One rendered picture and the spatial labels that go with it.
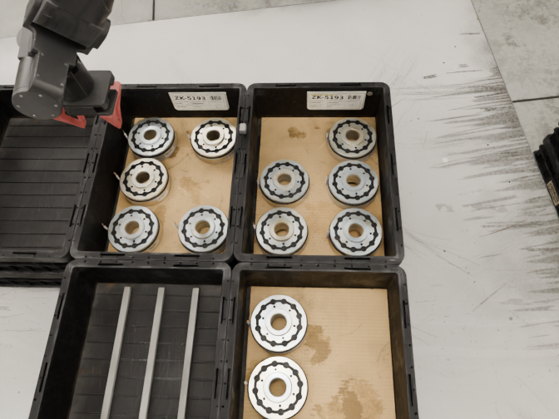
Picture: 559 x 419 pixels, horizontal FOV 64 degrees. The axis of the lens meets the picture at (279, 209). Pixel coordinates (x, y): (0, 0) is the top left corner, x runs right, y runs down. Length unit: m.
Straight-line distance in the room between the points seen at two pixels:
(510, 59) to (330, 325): 1.88
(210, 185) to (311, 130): 0.26
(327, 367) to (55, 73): 0.63
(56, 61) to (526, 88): 2.08
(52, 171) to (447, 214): 0.91
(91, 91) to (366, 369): 0.65
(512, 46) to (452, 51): 1.15
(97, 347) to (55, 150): 0.48
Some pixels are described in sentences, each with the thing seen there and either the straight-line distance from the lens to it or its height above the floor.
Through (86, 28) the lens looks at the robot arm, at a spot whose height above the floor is 1.29.
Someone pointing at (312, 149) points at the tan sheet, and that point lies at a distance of 1.00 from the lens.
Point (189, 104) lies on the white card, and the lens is 1.04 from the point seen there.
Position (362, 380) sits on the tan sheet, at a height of 0.83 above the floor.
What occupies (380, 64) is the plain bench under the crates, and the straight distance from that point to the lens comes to 1.34.
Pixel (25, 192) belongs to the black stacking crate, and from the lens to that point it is 1.13.
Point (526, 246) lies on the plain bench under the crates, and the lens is 1.15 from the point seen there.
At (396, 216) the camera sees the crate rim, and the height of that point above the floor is 0.92.
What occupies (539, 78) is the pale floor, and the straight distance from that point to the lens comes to 2.46.
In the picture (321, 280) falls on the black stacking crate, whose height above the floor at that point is 0.87.
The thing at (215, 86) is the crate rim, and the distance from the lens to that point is 1.00.
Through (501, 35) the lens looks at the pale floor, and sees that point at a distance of 2.58.
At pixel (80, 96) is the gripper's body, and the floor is 1.16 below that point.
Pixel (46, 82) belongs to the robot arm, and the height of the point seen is 1.27.
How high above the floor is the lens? 1.67
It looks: 65 degrees down
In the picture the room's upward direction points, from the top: 7 degrees counter-clockwise
